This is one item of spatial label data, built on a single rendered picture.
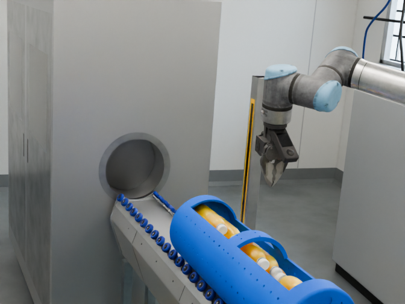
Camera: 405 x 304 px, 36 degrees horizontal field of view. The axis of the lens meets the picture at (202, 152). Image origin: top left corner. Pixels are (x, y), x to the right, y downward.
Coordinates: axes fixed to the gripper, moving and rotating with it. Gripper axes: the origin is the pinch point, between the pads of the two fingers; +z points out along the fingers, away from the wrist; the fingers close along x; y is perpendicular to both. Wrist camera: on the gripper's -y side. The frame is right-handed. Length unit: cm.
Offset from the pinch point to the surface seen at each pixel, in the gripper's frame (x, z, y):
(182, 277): 12, 63, 45
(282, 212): -186, 213, 319
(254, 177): -33, 40, 78
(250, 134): -31, 20, 83
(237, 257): 5.7, 31.5, 8.4
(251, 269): 5.0, 30.1, -0.8
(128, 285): 16, 118, 119
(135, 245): 19, 78, 95
